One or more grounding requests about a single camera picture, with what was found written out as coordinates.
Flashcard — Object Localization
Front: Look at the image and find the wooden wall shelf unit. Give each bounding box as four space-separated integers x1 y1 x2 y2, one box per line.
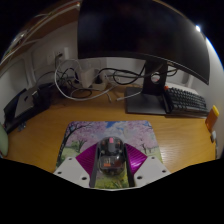
0 0 83 68

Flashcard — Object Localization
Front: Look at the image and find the black cable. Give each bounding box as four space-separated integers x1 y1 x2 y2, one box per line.
61 64 179 99

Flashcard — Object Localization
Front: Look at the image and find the black computer monitor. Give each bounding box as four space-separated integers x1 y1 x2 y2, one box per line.
77 0 211 116

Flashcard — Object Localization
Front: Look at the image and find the black desktop stand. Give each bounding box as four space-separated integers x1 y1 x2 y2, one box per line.
3 83 53 134

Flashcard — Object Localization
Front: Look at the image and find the orange jar with yellow lid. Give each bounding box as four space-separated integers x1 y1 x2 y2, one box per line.
204 105 221 133

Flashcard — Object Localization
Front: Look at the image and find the dark mechanical keyboard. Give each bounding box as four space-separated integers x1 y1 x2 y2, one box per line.
163 85 210 116

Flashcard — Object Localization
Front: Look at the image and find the white wall outlet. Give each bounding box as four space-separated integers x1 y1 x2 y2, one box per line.
46 49 65 66

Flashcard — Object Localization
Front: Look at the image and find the floral print mouse pad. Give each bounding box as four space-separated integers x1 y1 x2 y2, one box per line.
54 120 164 190

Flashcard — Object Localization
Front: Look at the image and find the pale green bag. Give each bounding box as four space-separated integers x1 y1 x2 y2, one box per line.
0 122 9 158

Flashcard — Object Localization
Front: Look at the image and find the transparent computer mouse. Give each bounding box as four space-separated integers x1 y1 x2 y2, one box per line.
97 136 128 176

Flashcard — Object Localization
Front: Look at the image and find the white power strip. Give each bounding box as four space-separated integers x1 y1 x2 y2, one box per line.
76 68 108 91

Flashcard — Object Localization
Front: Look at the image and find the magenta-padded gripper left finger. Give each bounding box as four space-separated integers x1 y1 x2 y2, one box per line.
53 142 102 188

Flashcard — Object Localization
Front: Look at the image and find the white cable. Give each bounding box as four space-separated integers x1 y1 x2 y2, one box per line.
54 59 144 103

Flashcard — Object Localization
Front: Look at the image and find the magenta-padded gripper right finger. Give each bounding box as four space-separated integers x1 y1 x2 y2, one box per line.
123 142 172 187

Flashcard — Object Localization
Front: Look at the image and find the silver mini computer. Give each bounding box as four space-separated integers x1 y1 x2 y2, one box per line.
13 87 38 118

